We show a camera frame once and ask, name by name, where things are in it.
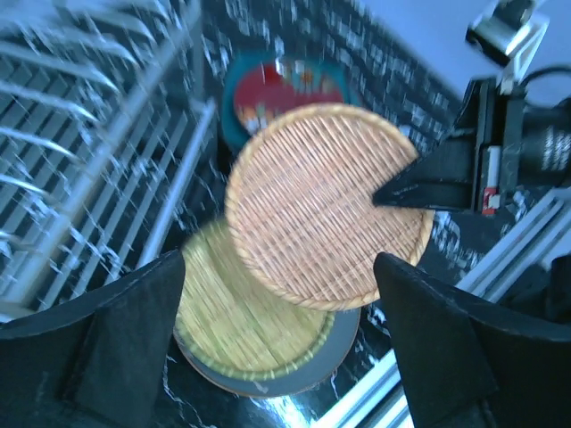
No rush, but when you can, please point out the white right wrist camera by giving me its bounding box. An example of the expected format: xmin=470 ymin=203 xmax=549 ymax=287
xmin=466 ymin=0 xmax=550 ymax=70

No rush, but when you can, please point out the red floral plate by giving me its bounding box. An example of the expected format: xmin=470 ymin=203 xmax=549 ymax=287
xmin=233 ymin=59 xmax=344 ymax=135

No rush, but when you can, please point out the silver wire dish rack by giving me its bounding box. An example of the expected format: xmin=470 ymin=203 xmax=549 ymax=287
xmin=1 ymin=1 xmax=216 ymax=322

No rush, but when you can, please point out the yellow green woven plate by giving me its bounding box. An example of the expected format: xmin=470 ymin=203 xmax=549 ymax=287
xmin=176 ymin=218 xmax=335 ymax=381

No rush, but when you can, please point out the grey reindeer plate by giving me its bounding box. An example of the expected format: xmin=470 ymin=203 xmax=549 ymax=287
xmin=173 ymin=309 xmax=361 ymax=399

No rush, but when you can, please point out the orange woven plate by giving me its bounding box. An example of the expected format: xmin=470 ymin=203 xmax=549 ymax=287
xmin=225 ymin=103 xmax=434 ymax=310

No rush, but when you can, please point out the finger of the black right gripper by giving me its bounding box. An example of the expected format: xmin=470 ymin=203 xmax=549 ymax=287
xmin=372 ymin=183 xmax=471 ymax=211
xmin=373 ymin=138 xmax=476 ymax=196

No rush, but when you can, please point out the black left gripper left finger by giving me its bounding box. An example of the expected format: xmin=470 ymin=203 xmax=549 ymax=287
xmin=1 ymin=251 xmax=185 ymax=427

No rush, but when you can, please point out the teal square plate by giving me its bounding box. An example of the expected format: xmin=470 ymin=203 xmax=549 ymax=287
xmin=219 ymin=50 xmax=363 ymax=154

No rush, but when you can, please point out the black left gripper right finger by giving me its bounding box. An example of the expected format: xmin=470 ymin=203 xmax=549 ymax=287
xmin=374 ymin=252 xmax=570 ymax=427

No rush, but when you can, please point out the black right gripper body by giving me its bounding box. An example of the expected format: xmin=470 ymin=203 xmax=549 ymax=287
xmin=454 ymin=78 xmax=570 ymax=214

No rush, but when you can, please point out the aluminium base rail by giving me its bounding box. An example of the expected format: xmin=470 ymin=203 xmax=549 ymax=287
xmin=319 ymin=189 xmax=570 ymax=427

